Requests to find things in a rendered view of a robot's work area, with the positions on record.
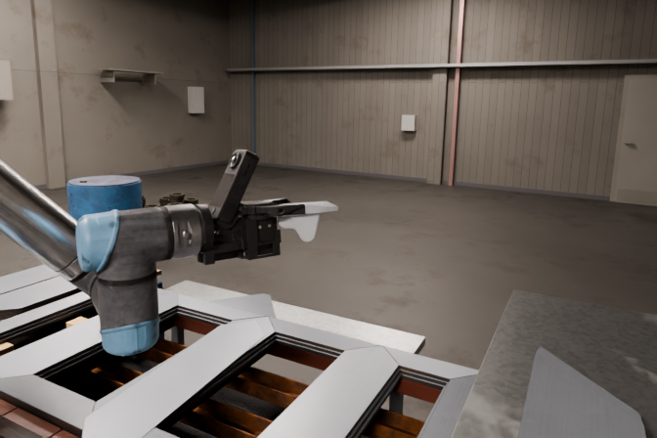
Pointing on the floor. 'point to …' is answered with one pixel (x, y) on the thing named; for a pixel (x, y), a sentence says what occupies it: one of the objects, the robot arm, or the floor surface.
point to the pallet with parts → (174, 200)
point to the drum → (103, 195)
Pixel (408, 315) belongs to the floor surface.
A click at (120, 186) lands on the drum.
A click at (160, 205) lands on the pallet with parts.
